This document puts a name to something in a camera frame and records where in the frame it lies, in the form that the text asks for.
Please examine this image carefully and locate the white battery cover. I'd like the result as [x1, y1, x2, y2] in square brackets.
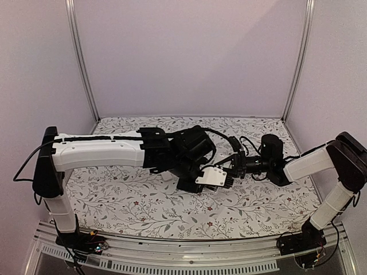
[161, 171, 172, 182]

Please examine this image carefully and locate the white remote control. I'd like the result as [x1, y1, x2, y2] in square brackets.
[203, 185, 231, 194]

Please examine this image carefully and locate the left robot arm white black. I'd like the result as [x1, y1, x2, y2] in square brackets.
[30, 127, 226, 249]

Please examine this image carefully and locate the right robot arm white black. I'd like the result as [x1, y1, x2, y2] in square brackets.
[214, 132, 366, 250]

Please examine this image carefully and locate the floral patterned table mat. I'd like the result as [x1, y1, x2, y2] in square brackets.
[56, 115, 326, 240]

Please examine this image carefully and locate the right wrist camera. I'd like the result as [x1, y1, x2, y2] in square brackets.
[229, 136, 249, 156]

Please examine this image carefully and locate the front aluminium rail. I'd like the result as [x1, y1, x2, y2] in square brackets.
[22, 222, 356, 275]

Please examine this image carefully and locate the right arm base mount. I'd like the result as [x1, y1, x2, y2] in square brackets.
[276, 233, 327, 256]

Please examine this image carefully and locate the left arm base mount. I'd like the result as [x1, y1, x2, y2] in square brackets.
[56, 230, 109, 254]

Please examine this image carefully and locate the right aluminium frame post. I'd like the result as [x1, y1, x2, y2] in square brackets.
[282, 0, 315, 123]

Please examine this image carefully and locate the aluminium frame post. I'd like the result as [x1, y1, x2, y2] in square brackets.
[65, 0, 100, 122]
[282, 0, 315, 123]

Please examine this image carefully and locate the left aluminium frame post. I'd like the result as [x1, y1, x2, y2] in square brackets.
[65, 0, 100, 122]

